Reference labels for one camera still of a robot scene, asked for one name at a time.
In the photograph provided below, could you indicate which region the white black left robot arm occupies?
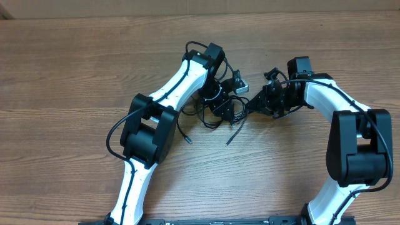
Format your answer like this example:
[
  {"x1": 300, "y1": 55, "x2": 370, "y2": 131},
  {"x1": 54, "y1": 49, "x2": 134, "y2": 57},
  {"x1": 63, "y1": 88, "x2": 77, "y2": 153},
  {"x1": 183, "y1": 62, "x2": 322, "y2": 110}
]
[{"x1": 103, "y1": 43, "x2": 225, "y2": 224}]

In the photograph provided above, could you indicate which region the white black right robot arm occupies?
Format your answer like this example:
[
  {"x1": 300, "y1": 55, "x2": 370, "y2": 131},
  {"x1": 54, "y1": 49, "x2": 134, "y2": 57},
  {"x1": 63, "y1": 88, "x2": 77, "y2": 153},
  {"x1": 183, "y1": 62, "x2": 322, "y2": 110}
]
[{"x1": 246, "y1": 56, "x2": 394, "y2": 224}]

